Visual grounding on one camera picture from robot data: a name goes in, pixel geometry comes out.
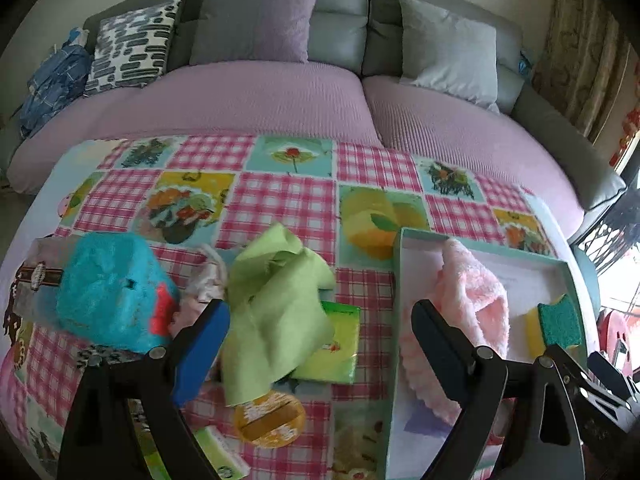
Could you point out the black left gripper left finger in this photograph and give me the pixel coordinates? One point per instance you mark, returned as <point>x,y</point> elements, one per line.
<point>99,441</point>

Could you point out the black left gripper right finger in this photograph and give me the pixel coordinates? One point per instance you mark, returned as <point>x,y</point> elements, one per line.
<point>542,440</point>

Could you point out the pink fluffy towel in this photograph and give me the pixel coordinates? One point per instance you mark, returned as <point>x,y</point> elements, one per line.
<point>469,297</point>

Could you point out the leopard print scrunchie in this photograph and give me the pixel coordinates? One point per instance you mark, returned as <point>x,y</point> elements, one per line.
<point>95,353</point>

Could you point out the green yellow scrub sponge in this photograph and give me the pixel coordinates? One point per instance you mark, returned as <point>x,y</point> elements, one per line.
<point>555,323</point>

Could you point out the green tissue pack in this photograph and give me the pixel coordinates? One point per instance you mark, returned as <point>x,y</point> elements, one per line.
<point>227,463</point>
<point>335,361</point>

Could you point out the teal shallow cardboard box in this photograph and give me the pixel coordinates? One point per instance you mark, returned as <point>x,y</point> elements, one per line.
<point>413,434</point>

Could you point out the red perforated stool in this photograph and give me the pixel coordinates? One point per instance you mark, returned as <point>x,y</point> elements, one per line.
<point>618,333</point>

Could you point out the teal plastic toy case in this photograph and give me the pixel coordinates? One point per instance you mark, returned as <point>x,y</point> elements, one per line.
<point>115,292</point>

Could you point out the clear plastic box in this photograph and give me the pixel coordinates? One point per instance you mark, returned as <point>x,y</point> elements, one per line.
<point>37,281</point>

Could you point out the orange round container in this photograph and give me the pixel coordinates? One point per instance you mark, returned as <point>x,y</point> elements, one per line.
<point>274,420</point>

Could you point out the pink patterned cloth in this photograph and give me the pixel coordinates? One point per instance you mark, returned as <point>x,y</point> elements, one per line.
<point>207,282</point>

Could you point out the light green cloth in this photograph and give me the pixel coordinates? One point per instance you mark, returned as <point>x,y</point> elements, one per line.
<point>277,320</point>

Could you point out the colourful checked tablecloth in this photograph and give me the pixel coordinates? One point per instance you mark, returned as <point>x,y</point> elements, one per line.
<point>345,202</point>

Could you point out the red hanging decoration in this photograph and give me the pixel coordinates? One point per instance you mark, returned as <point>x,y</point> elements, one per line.
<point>630,127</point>

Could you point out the blue denim bag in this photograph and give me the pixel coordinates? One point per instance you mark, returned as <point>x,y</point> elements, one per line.
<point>59,80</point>

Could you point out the pink sofa seat cover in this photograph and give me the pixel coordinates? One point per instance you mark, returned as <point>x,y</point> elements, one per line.
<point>309,101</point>

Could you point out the black white patterned cushion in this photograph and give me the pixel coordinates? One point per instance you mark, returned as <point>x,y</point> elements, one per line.
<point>132,48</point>

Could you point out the beige patterned curtain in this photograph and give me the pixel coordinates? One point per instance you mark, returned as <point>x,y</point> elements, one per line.
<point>583,65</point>

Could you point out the light grey cushion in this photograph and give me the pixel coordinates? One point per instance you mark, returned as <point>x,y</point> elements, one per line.
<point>447,53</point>

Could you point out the grey sofa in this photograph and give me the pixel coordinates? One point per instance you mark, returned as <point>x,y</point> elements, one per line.
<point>364,37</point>

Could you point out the purple cushion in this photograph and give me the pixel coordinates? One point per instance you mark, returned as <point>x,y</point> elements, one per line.
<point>252,30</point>

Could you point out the black wire basket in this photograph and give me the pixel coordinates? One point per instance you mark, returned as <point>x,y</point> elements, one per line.
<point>615,234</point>

